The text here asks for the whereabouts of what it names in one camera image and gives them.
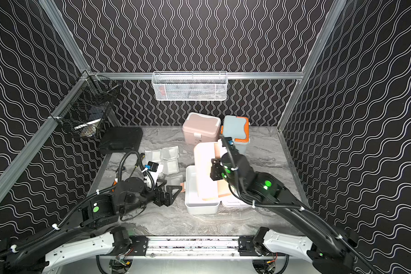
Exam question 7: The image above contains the black plastic tool case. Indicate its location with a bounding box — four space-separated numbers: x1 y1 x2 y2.
98 127 143 155

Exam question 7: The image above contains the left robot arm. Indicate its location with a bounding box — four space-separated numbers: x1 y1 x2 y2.
0 150 182 274

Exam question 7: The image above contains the white pink first aid box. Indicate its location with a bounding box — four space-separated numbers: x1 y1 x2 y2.
184 140 250 215

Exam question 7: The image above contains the black wire wall basket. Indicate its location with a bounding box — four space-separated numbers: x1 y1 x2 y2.
53 71 121 139

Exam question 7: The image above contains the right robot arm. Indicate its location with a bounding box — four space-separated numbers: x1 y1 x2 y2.
210 135 378 274

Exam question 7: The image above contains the white wire wall basket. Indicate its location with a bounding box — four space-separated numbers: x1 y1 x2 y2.
151 71 228 101

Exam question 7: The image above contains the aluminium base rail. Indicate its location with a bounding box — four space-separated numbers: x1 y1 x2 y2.
54 234 333 260

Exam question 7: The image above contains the white gauze packet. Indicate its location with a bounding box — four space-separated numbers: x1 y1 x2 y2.
162 159 179 175
162 146 179 161
145 150 163 163
165 174 185 186

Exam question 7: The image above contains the blue orange first aid box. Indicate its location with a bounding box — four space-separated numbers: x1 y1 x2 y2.
221 115 250 154

